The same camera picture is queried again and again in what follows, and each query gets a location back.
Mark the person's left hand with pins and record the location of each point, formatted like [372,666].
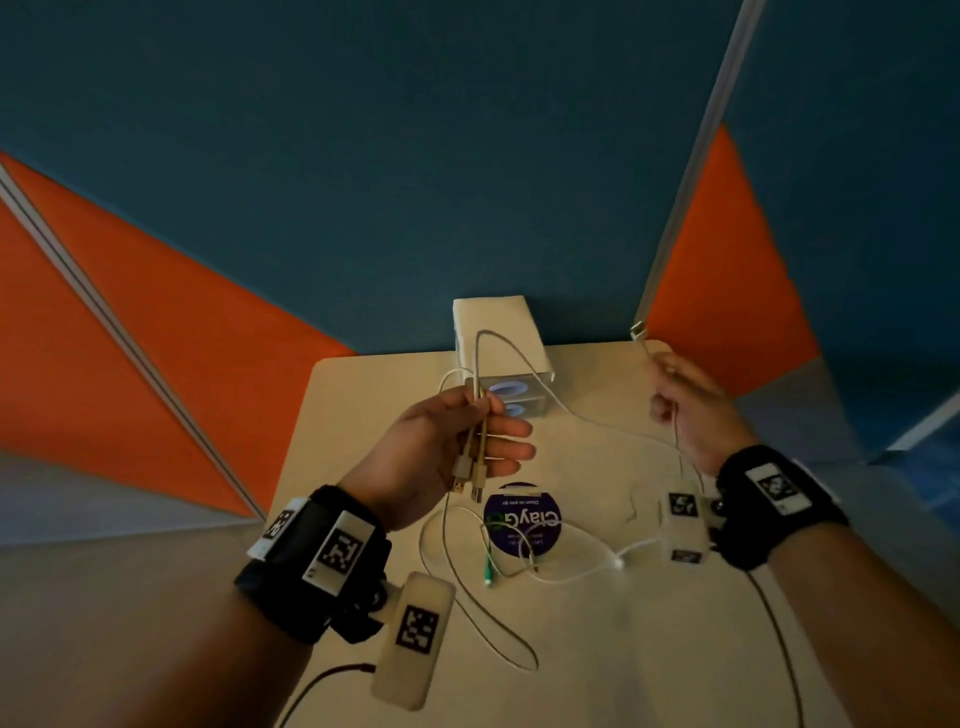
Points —
[420,457]

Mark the person's right hand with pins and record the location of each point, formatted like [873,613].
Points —
[709,424]

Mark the person's left thumb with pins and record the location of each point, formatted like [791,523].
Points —
[461,401]

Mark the person's left middle finger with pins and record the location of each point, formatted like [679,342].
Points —
[514,451]

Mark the person's right thumb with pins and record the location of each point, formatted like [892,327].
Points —
[660,407]

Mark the person's left forearm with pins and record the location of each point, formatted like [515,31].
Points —
[187,660]

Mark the person's right forearm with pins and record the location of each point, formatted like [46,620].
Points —
[877,637]

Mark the white charger box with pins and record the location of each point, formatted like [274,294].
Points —
[499,330]

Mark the black wristband with marker tags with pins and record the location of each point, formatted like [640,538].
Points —
[300,555]
[780,502]

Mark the grey metal partition strip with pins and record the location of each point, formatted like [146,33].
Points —
[705,150]
[112,322]

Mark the small white wrist camera box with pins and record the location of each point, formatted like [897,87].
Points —
[684,529]

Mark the long white wrist camera box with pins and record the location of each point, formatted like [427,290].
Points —
[412,645]

